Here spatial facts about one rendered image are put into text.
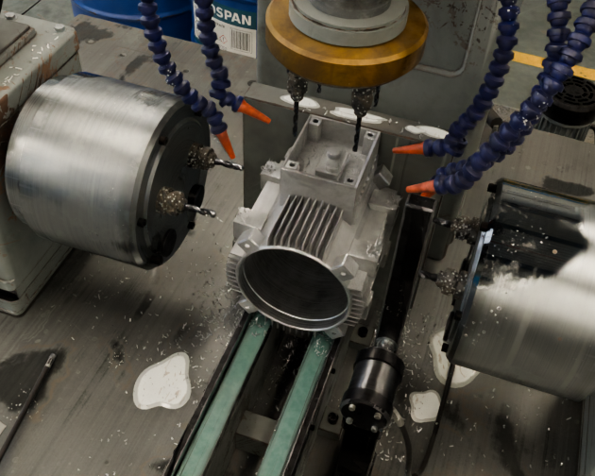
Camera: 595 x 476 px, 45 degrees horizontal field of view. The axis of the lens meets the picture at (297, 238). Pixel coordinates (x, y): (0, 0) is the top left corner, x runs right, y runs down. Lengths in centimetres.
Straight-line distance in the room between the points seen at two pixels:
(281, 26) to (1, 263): 58
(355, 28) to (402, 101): 34
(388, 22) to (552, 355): 42
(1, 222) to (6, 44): 25
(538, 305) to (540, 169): 72
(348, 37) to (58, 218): 46
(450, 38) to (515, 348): 43
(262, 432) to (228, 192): 53
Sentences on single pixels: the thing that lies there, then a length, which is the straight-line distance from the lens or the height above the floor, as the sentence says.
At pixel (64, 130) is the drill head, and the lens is 98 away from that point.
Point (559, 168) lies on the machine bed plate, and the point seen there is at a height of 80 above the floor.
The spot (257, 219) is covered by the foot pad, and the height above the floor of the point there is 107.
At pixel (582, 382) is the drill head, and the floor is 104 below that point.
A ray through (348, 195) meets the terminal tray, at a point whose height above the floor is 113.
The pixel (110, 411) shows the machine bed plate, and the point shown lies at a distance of 110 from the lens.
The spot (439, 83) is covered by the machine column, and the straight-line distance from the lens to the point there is 106.
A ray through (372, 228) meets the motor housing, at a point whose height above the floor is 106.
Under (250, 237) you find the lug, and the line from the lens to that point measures 89.
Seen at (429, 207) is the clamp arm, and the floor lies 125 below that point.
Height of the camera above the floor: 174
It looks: 47 degrees down
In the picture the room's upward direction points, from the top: 4 degrees clockwise
